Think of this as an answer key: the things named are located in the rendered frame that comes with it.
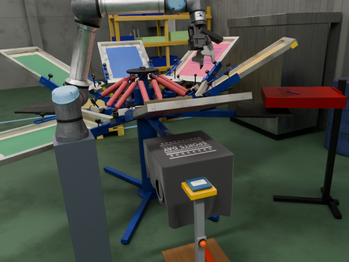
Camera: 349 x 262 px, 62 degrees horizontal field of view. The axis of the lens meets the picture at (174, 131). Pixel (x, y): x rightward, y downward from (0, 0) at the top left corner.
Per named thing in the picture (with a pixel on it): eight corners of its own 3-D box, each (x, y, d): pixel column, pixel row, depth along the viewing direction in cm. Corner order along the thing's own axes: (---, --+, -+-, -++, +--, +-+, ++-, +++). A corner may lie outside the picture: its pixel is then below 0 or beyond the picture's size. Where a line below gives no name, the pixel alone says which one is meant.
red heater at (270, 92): (327, 97, 272) (330, 84, 268) (345, 110, 229) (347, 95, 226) (260, 97, 284) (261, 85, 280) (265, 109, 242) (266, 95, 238)
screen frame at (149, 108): (252, 98, 157) (251, 91, 157) (148, 112, 140) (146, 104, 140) (199, 110, 233) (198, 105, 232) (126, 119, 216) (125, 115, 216)
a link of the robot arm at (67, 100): (51, 120, 129) (45, 90, 125) (61, 113, 142) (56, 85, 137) (79, 119, 129) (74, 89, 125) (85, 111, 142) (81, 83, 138)
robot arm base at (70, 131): (56, 144, 129) (52, 122, 125) (54, 134, 142) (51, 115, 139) (91, 138, 134) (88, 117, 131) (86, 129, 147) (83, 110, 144)
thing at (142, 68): (175, 196, 306) (169, 66, 262) (137, 205, 294) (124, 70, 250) (164, 179, 342) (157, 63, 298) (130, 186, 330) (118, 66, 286)
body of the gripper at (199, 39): (189, 52, 138) (185, 26, 137) (205, 51, 140) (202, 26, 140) (195, 48, 130) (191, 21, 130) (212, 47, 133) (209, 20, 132)
